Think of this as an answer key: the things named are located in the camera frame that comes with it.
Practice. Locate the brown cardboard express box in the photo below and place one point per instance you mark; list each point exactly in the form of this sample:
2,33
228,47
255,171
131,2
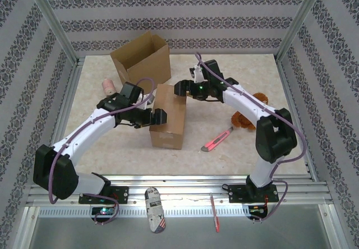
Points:
151,69
171,111

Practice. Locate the brown plush toy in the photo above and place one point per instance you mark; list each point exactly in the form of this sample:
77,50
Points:
242,121

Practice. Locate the pink utility knife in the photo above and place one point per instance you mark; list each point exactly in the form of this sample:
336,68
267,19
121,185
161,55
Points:
217,139

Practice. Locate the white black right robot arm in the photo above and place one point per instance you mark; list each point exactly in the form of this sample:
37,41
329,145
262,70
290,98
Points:
246,103

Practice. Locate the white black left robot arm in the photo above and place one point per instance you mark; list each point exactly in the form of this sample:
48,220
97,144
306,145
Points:
84,137

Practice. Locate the pink thread spool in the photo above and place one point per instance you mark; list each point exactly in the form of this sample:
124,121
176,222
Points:
108,87

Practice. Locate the newspaper print finger skateboard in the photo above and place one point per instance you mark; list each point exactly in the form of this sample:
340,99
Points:
155,209

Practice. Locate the small controller circuit board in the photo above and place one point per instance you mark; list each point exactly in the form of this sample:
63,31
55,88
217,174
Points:
104,211
256,210

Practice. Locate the red pen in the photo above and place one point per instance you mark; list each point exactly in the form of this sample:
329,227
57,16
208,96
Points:
215,215

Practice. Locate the aluminium side rail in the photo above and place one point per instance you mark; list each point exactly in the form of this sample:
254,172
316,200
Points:
288,92
68,100

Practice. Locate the aluminium mounting rail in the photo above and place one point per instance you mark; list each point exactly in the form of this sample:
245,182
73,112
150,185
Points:
182,190

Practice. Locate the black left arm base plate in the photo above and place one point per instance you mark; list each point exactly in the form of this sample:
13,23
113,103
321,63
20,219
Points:
122,194

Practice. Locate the aluminium frame post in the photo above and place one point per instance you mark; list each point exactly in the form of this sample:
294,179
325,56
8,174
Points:
300,19
52,19

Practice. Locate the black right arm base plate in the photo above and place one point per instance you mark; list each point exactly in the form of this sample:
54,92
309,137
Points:
234,194

